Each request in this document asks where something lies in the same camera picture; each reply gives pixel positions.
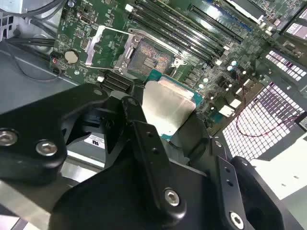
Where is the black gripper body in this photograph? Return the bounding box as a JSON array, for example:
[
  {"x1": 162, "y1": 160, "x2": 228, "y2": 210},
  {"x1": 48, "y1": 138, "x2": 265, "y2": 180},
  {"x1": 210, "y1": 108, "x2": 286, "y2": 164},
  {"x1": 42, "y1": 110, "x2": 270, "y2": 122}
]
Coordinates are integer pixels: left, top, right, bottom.
[{"x1": 51, "y1": 153, "x2": 225, "y2": 230}]

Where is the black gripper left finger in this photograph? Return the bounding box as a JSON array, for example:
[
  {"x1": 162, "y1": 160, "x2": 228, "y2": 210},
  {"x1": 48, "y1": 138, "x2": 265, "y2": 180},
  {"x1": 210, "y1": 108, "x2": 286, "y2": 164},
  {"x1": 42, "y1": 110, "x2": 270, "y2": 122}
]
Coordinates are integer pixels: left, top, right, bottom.
[{"x1": 0, "y1": 82, "x2": 188, "y2": 226}]

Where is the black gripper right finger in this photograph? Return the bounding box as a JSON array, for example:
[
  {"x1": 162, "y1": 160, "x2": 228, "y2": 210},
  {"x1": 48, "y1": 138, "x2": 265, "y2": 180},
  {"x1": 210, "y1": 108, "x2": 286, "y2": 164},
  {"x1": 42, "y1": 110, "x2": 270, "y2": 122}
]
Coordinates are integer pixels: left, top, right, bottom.
[{"x1": 167, "y1": 114, "x2": 285, "y2": 230}]

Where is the metal socket cover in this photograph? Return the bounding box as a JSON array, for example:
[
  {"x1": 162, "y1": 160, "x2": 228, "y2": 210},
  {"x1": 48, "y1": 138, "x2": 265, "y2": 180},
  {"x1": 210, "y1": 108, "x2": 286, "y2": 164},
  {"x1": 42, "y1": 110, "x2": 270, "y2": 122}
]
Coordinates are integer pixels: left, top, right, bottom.
[{"x1": 84, "y1": 24, "x2": 136, "y2": 71}]

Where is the silver-topped CPU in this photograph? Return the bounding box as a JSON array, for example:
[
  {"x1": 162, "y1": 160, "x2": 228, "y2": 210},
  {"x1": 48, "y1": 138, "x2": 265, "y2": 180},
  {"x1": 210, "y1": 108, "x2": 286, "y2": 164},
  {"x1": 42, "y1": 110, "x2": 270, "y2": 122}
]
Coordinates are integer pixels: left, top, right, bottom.
[{"x1": 141, "y1": 69, "x2": 206, "y2": 141}]

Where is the metal locking lever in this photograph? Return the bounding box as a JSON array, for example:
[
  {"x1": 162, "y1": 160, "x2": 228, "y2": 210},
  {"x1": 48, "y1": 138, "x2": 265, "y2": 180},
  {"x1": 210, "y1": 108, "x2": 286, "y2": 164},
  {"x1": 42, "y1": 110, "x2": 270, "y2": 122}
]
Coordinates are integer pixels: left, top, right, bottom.
[{"x1": 128, "y1": 28, "x2": 183, "y2": 52}]

